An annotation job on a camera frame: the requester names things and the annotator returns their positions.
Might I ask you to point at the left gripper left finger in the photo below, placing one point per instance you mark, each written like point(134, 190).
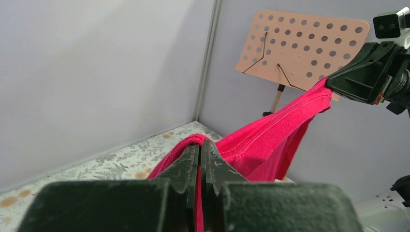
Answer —
point(178, 204)

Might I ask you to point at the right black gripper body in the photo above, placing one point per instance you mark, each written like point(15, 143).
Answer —
point(377, 73)

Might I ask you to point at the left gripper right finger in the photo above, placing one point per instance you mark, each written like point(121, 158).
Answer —
point(215, 171)

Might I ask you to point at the red t-shirt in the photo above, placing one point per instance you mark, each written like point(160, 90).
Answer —
point(263, 150)

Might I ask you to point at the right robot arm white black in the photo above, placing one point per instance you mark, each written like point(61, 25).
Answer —
point(392, 206)

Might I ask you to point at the floral patterned table mat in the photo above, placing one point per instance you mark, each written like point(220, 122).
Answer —
point(135, 161)

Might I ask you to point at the pink perforated music stand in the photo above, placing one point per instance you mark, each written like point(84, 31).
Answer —
point(297, 50)

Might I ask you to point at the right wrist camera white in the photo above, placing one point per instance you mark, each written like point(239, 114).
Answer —
point(394, 26)

